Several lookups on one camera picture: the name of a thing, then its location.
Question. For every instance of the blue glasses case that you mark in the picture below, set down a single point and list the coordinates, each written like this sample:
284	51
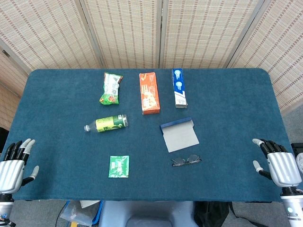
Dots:
180	139

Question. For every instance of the green flat sachet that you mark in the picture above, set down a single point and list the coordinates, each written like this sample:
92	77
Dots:
119	166

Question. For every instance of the blue table cloth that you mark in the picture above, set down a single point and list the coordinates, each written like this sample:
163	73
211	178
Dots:
59	106

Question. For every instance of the green tea plastic bottle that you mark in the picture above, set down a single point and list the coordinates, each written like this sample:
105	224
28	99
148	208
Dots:
109	123

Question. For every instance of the blue plastic bin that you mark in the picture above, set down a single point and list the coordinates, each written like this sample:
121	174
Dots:
97	216

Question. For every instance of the black bag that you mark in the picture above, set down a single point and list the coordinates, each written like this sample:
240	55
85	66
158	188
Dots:
210	212

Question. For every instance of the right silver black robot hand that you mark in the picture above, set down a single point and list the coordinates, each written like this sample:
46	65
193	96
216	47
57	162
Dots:
284	168

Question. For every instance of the clear plastic bag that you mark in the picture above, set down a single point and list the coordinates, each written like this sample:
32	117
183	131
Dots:
75	214

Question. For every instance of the white plastic object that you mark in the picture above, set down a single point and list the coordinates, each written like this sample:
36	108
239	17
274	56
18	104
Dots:
300	163

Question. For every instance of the green white snack bag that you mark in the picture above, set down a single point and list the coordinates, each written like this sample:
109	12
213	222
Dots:
110	89

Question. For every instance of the black eyeglasses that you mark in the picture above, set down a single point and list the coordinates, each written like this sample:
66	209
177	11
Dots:
180	161

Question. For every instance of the bamboo folding screen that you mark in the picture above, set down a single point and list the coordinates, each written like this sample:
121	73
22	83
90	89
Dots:
127	33

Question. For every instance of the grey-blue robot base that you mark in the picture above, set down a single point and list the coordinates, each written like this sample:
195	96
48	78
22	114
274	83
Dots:
146	212

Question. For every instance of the white paper sheet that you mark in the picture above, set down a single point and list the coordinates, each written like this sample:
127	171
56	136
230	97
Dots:
88	203

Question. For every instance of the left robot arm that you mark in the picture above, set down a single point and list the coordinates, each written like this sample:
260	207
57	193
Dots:
4	208

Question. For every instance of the orange cardboard box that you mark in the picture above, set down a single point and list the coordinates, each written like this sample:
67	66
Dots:
150	94

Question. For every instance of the blue white toothpaste box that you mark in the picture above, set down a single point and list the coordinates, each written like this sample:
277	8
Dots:
179	87

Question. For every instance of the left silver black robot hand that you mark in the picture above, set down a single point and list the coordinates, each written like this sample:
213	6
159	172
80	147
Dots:
10	172

